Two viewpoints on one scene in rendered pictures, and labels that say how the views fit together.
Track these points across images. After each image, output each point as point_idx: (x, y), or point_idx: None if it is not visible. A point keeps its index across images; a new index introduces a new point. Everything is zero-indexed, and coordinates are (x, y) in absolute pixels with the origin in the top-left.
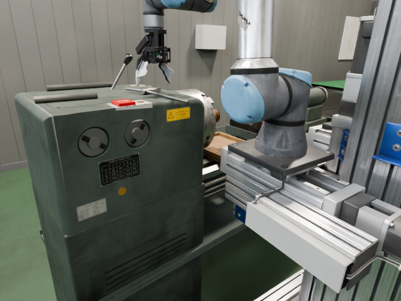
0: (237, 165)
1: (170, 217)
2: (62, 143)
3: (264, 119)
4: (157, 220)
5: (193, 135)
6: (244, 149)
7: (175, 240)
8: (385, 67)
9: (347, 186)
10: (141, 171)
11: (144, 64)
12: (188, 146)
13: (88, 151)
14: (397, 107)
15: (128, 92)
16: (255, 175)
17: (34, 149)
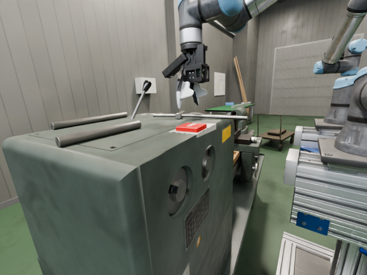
0: (317, 175)
1: (220, 241)
2: (152, 210)
3: None
4: (215, 252)
5: (231, 152)
6: (350, 157)
7: (222, 262)
8: None
9: None
10: (209, 206)
11: (185, 84)
12: (229, 164)
13: (173, 207)
14: None
15: (158, 119)
16: (354, 184)
17: (58, 221)
